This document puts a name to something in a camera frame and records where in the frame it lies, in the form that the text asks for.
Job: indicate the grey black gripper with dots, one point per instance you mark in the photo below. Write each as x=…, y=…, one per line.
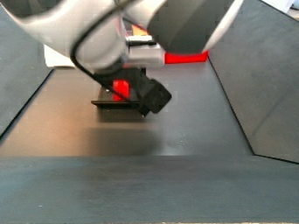
x=126, y=52

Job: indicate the red star prism peg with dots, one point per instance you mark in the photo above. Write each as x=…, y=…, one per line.
x=122, y=87

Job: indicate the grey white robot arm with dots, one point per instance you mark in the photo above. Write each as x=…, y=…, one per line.
x=86, y=30

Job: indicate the black curved fixture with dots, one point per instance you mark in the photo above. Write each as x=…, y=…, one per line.
x=110, y=98

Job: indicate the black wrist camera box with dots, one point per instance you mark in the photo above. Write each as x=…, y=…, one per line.
x=152, y=96

